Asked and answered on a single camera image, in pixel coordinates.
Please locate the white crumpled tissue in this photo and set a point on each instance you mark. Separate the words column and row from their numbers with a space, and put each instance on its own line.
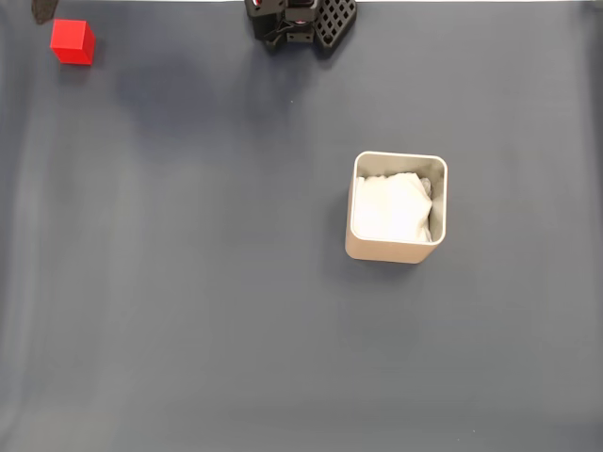
column 391, row 207

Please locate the beige square box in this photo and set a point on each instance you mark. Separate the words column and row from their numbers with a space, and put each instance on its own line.
column 386, row 252

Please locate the blue-grey table mat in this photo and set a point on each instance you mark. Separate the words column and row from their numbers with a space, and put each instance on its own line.
column 188, row 282

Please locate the red cube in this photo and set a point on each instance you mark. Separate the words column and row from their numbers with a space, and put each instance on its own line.
column 70, row 40

